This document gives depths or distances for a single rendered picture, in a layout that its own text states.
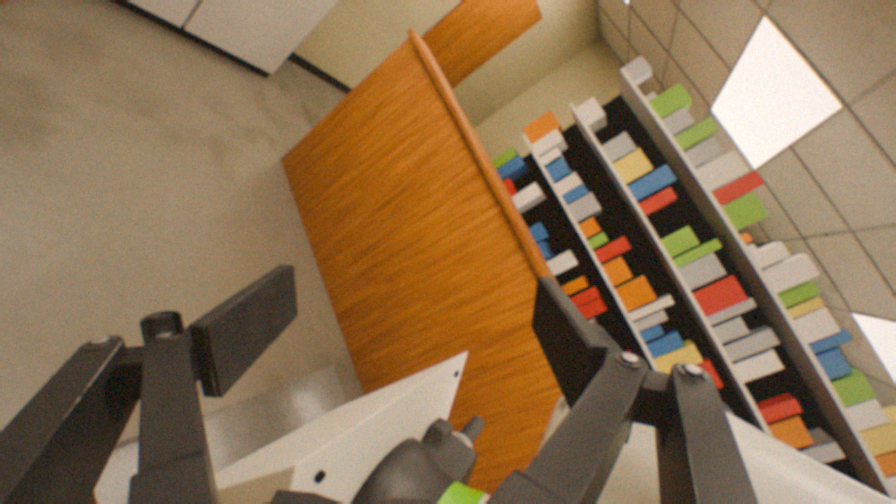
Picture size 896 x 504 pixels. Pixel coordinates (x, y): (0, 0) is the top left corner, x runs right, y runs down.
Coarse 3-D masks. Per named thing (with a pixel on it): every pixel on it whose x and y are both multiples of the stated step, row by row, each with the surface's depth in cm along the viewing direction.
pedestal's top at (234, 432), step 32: (288, 384) 49; (320, 384) 53; (224, 416) 40; (256, 416) 43; (288, 416) 46; (320, 416) 50; (128, 448) 31; (224, 448) 38; (256, 448) 41; (128, 480) 30
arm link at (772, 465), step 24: (552, 432) 26; (648, 432) 21; (744, 432) 20; (624, 456) 21; (648, 456) 20; (744, 456) 19; (768, 456) 18; (792, 456) 18; (624, 480) 21; (648, 480) 20; (768, 480) 17; (792, 480) 17; (816, 480) 17; (840, 480) 17
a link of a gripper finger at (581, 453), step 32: (608, 384) 10; (640, 384) 10; (576, 416) 8; (608, 416) 8; (544, 448) 7; (576, 448) 7; (608, 448) 8; (512, 480) 6; (544, 480) 7; (576, 480) 7
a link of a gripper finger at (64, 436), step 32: (96, 352) 10; (64, 384) 8; (96, 384) 9; (32, 416) 7; (64, 416) 7; (96, 416) 9; (128, 416) 10; (0, 448) 6; (32, 448) 6; (64, 448) 7; (96, 448) 8; (0, 480) 6; (32, 480) 6; (64, 480) 7; (96, 480) 8
